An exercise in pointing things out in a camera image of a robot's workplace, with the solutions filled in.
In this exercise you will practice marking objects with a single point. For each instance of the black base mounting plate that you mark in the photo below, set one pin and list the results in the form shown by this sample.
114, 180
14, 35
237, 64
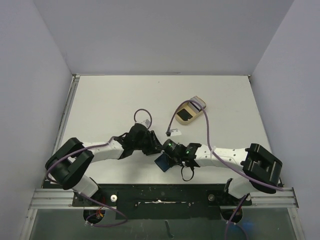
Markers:
161, 201

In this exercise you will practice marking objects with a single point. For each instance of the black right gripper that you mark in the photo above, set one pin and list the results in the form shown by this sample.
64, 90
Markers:
169, 155

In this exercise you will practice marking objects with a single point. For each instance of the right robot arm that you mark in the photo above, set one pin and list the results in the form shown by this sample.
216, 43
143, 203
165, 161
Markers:
258, 168

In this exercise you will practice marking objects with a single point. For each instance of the aluminium rail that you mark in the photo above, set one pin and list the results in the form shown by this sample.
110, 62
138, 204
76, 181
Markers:
66, 111
59, 199

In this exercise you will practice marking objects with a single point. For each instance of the aluminium left side rail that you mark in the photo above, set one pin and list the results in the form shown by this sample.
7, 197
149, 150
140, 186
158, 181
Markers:
66, 111

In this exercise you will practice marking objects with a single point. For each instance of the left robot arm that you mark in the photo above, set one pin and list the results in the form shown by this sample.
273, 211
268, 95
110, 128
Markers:
67, 166

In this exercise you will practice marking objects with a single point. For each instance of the blue card holder wallet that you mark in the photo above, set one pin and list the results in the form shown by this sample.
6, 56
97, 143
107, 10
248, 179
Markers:
164, 162

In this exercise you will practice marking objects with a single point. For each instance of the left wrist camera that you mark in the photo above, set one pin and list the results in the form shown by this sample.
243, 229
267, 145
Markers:
146, 123

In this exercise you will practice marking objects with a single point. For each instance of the black card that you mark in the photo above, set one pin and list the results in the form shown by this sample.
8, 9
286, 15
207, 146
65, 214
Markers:
184, 115

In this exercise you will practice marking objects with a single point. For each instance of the aluminium front rail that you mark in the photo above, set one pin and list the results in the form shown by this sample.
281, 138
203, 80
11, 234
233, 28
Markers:
59, 199

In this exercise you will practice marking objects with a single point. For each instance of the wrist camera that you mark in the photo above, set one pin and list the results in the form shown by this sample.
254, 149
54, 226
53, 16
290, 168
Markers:
146, 123
173, 132

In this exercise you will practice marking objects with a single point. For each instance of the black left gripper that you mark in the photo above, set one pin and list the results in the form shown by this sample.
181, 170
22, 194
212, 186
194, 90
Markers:
154, 144

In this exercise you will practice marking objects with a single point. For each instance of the stack of cards in tray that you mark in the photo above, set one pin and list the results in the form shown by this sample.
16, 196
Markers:
196, 104

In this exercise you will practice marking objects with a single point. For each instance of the beige oval tray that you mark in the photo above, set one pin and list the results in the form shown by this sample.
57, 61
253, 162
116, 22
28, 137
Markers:
194, 115

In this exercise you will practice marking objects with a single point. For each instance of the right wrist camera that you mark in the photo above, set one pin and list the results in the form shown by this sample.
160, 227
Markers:
173, 132

